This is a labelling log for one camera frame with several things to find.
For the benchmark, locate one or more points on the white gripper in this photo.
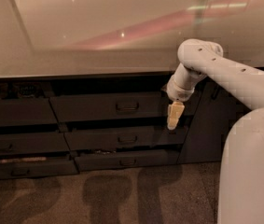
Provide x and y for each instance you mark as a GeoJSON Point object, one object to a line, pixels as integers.
{"type": "Point", "coordinates": [177, 93]}

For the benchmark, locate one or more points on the grey drawer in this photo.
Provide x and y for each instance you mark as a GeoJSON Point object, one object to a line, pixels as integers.
{"type": "Point", "coordinates": [37, 169]}
{"type": "Point", "coordinates": [32, 143]}
{"type": "Point", "coordinates": [129, 159]}
{"type": "Point", "coordinates": [107, 106]}
{"type": "Point", "coordinates": [29, 111]}
{"type": "Point", "coordinates": [112, 138]}

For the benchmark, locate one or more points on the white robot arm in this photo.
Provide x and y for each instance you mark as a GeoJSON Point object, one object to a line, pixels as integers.
{"type": "Point", "coordinates": [241, 185]}

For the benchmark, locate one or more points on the dark items in left drawer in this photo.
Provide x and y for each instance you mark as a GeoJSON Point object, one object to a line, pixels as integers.
{"type": "Point", "coordinates": [18, 90]}

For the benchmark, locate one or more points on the grey cabinet door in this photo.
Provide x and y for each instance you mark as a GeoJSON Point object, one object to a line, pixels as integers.
{"type": "Point", "coordinates": [216, 113]}

